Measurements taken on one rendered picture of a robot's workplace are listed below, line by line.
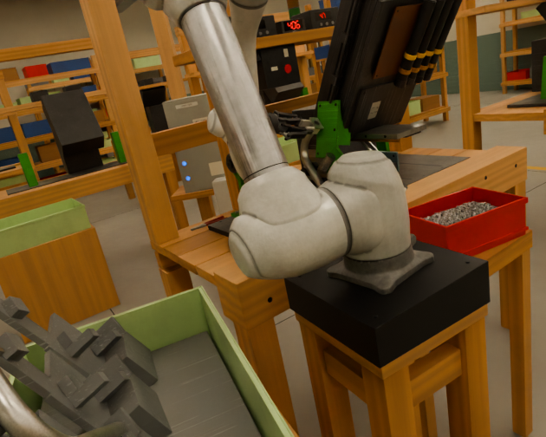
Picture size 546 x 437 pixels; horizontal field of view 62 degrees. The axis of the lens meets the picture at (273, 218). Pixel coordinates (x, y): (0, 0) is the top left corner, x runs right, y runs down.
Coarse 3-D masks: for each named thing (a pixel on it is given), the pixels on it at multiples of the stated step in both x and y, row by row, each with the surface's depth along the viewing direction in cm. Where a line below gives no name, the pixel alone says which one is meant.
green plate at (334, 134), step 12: (324, 108) 168; (336, 108) 163; (324, 120) 168; (336, 120) 163; (324, 132) 169; (336, 132) 163; (348, 132) 168; (324, 144) 169; (336, 144) 164; (348, 144) 169; (324, 156) 170
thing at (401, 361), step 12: (480, 312) 100; (312, 324) 108; (456, 324) 97; (468, 324) 99; (324, 336) 104; (432, 336) 93; (444, 336) 95; (348, 348) 96; (420, 348) 92; (432, 348) 94; (360, 360) 93; (396, 360) 89; (408, 360) 91; (372, 372) 91; (384, 372) 88
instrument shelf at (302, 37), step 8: (296, 32) 177; (304, 32) 179; (312, 32) 182; (320, 32) 184; (328, 32) 186; (264, 40) 170; (272, 40) 172; (280, 40) 174; (288, 40) 176; (296, 40) 178; (304, 40) 180; (312, 40) 186; (320, 40) 200; (256, 48) 168; (264, 48) 171; (176, 56) 172; (184, 56) 167; (192, 56) 162; (176, 64) 175; (184, 64) 173
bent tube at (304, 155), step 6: (312, 120) 169; (318, 120) 170; (312, 126) 169; (318, 126) 168; (306, 138) 173; (306, 144) 174; (300, 150) 176; (306, 150) 175; (306, 156) 175; (306, 162) 174; (306, 168) 174; (312, 168) 172; (312, 174) 171; (318, 174) 171; (318, 180) 169; (318, 186) 169
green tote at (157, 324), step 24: (144, 312) 105; (168, 312) 107; (192, 312) 110; (216, 312) 96; (144, 336) 107; (168, 336) 109; (216, 336) 102; (240, 360) 78; (24, 384) 91; (240, 384) 87; (264, 408) 68; (264, 432) 75; (288, 432) 61
